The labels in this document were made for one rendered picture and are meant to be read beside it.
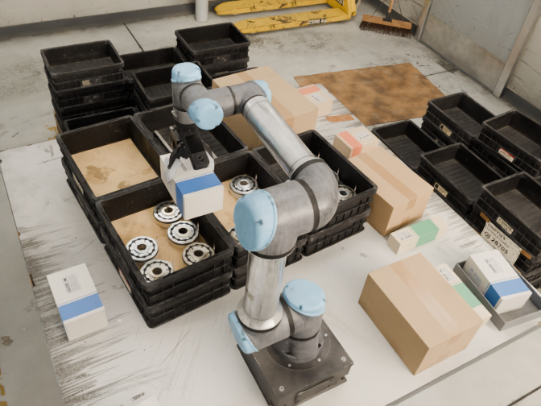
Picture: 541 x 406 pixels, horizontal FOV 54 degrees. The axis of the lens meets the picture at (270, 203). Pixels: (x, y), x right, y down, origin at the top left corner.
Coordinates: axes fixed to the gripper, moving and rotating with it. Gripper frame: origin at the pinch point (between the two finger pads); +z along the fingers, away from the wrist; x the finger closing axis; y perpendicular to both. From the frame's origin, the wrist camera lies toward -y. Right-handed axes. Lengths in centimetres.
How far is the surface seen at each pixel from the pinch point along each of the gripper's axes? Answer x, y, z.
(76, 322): 41, -12, 33
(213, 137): -30, 50, 27
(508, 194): -166, -4, 62
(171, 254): 8.5, -2.9, 27.7
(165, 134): -12, 59, 27
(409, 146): -168, 67, 83
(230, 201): -19.8, 12.1, 27.6
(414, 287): -55, -48, 25
